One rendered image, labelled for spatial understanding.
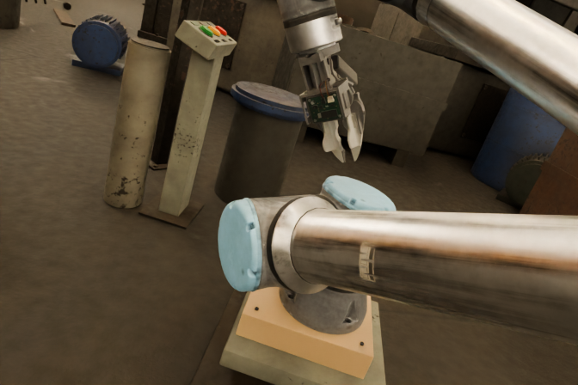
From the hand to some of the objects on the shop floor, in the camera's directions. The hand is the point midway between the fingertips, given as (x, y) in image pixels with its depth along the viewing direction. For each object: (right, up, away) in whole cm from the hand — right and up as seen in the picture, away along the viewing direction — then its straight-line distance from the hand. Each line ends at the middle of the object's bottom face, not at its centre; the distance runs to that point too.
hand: (348, 153), depth 79 cm
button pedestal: (-51, -17, +64) cm, 83 cm away
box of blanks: (+22, +22, +230) cm, 232 cm away
